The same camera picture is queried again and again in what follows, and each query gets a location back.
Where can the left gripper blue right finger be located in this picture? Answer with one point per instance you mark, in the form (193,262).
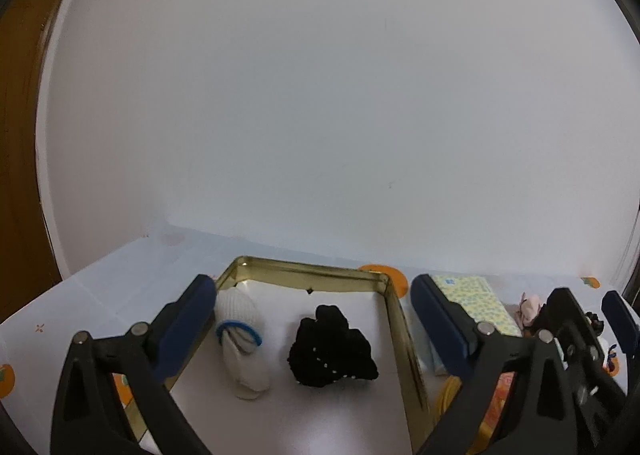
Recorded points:
(449,327)

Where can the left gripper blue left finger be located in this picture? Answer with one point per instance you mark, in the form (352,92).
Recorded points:
(177,327)

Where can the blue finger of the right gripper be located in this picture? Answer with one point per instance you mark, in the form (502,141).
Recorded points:
(623,325)

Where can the dark purple scrunchie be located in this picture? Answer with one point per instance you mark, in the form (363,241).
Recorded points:
(596,324)

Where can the blue cord orange toy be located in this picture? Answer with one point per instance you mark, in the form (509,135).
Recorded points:
(612,363)

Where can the white sock with blue band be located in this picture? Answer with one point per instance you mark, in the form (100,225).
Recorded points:
(239,329)

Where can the small pink plush toy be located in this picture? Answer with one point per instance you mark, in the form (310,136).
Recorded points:
(528,310)

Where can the black knitted cloth white dots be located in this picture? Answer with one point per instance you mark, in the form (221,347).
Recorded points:
(327,350)

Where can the yellow patterned tissue pack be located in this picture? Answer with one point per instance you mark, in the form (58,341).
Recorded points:
(477,298)

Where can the gold rectangular tin tray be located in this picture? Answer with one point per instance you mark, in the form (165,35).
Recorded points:
(388,415)

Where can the brown wooden door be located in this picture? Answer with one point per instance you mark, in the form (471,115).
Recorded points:
(28,265)

